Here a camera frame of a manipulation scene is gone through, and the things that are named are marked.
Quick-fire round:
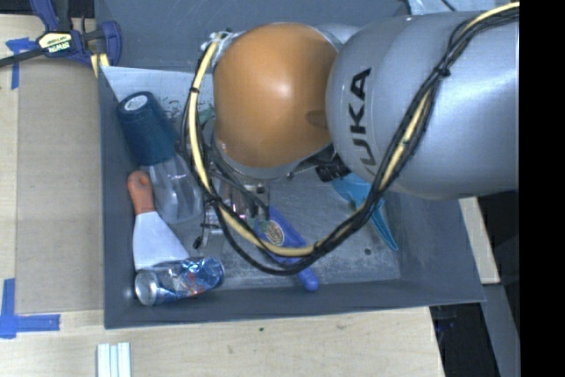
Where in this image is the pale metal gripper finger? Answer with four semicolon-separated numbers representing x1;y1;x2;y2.
192;230;225;258
201;207;223;231

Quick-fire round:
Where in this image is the clear plastic bottle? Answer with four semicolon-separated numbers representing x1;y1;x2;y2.
144;153;205;225

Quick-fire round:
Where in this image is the crushed blue drink can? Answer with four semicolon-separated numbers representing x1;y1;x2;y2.
133;256;226;307

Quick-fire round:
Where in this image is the orange and white scraper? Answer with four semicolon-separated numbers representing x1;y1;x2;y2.
126;170;192;272

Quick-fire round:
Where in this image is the blue tool with round label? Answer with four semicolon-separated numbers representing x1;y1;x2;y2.
254;206;320;293

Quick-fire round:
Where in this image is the dark blue ribbed cup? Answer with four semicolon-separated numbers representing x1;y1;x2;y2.
116;90;178;168

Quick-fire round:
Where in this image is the light blue plastic piece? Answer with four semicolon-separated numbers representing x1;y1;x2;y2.
329;172;399;253

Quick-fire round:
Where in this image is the pale wood board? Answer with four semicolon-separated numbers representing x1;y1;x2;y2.
14;60;106;315

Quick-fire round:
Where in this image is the grey metal bin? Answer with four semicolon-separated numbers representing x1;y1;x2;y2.
92;0;487;330

